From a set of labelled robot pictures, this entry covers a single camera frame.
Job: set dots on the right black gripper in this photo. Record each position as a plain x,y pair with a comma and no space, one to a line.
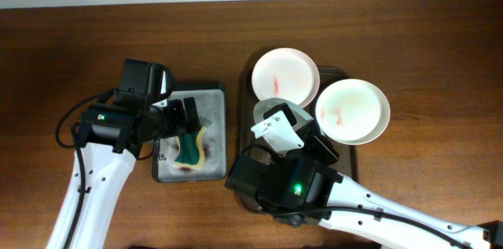
312,137

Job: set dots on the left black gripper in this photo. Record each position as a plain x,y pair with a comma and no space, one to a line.
179,126

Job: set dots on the pale blue-white plate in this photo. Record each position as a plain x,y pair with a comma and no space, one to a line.
301,115

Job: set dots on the green and yellow sponge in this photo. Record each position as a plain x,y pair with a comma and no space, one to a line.
191,154

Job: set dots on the large white stained plate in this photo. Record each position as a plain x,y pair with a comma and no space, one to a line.
352,111

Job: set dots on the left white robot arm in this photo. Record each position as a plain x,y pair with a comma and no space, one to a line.
107,141

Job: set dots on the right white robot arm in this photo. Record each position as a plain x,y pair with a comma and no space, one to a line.
298,187

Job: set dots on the small black soapy tray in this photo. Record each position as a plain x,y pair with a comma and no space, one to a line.
210,100

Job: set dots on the large brown serving tray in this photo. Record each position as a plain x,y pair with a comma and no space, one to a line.
348,159

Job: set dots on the pink stained plate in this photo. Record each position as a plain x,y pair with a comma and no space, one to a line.
288,74

